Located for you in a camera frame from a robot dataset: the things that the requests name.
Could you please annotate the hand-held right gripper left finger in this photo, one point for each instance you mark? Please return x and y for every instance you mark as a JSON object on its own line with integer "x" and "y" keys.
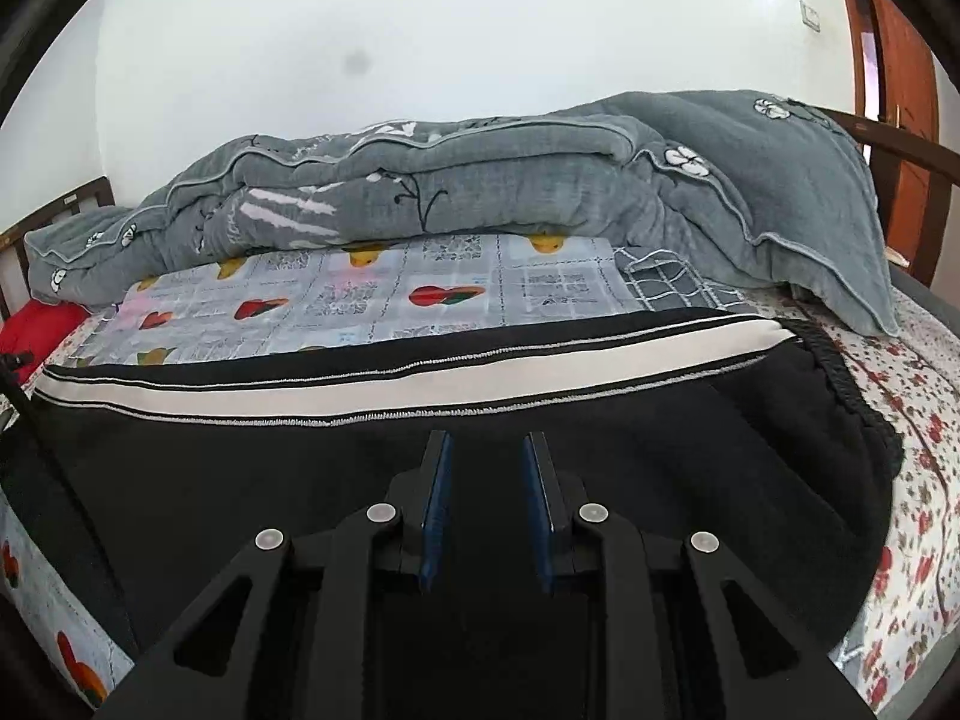
{"x": 436, "y": 510}

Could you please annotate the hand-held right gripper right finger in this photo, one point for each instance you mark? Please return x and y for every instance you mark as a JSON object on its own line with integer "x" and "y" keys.
{"x": 536, "y": 510}

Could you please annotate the black pants with white stripe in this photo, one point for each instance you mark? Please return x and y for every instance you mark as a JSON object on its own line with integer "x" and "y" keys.
{"x": 637, "y": 435}

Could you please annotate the fruit-print plastic table cover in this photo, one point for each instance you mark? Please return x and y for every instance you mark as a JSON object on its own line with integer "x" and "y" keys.
{"x": 375, "y": 292}

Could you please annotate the grey flower-print quilt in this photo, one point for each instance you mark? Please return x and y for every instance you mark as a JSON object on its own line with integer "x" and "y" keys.
{"x": 465, "y": 172}

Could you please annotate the red floral bed sheet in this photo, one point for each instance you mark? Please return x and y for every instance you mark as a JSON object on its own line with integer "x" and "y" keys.
{"x": 915, "y": 540}

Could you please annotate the grey flower-print pillow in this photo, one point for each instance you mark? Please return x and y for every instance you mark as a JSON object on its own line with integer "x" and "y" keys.
{"x": 795, "y": 195}

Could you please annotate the red pillow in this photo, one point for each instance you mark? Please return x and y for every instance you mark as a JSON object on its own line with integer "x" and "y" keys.
{"x": 37, "y": 330}

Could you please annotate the dark wooden headboard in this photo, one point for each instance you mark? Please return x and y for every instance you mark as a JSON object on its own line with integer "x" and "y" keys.
{"x": 75, "y": 199}

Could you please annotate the dark wooden footboard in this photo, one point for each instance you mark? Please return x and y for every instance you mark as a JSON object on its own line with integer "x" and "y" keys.
{"x": 900, "y": 146}

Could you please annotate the brown wooden door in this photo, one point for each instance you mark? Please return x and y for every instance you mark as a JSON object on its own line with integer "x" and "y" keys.
{"x": 900, "y": 52}

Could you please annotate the white wall switch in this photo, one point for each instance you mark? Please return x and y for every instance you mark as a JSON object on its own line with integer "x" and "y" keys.
{"x": 811, "y": 16}

